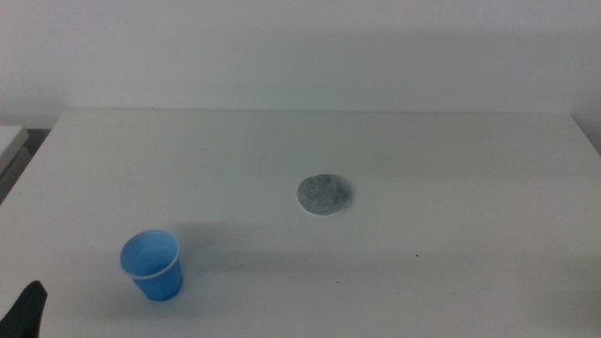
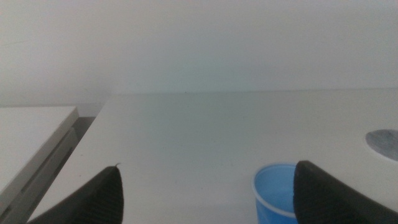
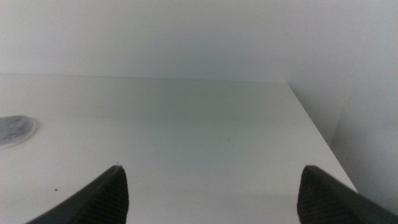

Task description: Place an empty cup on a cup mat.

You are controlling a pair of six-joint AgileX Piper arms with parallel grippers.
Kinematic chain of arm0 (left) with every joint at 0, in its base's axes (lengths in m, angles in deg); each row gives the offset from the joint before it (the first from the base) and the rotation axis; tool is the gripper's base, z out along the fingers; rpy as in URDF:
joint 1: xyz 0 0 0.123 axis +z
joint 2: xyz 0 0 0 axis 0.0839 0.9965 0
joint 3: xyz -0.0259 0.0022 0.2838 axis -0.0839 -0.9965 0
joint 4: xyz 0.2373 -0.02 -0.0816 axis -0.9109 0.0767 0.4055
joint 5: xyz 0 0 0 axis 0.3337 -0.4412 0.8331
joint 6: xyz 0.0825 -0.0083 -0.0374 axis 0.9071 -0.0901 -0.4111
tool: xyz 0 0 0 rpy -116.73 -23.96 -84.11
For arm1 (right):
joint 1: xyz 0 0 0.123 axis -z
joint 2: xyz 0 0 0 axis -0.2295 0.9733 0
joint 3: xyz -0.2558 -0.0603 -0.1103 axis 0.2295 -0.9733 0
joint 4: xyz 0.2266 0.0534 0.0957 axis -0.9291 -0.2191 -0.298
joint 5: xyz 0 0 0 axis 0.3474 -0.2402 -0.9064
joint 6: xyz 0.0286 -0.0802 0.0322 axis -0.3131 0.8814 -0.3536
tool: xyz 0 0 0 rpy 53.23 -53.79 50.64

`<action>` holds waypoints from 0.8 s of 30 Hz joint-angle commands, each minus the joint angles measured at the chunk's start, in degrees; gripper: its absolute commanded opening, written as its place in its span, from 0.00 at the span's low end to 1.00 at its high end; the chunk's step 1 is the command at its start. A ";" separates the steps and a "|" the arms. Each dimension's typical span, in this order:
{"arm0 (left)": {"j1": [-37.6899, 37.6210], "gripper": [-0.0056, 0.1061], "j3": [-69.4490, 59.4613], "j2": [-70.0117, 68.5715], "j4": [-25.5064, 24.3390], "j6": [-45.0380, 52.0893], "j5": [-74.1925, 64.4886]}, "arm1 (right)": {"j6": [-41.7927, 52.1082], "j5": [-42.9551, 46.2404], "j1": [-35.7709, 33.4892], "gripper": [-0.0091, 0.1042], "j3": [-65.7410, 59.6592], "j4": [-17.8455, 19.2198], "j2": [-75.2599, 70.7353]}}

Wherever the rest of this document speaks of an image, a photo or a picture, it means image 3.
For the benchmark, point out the round grey cup mat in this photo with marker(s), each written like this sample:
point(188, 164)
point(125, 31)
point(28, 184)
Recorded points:
point(13, 130)

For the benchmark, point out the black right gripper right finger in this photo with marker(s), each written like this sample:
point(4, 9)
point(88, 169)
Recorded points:
point(326, 202)

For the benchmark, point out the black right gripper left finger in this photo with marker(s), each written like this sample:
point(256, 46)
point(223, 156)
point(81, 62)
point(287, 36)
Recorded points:
point(99, 202)

